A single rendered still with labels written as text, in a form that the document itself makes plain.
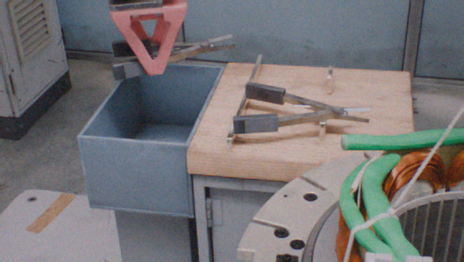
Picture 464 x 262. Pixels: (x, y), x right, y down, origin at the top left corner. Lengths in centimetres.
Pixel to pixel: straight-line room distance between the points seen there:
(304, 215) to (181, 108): 34
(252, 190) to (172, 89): 21
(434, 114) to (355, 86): 218
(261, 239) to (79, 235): 56
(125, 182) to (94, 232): 33
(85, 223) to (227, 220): 39
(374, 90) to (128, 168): 26
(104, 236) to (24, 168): 168
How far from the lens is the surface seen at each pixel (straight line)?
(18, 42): 270
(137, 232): 71
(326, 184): 49
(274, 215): 46
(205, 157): 58
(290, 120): 58
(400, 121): 63
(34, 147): 274
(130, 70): 63
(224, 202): 62
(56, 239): 97
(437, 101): 297
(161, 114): 78
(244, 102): 63
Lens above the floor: 138
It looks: 31 degrees down
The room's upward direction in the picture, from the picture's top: 2 degrees counter-clockwise
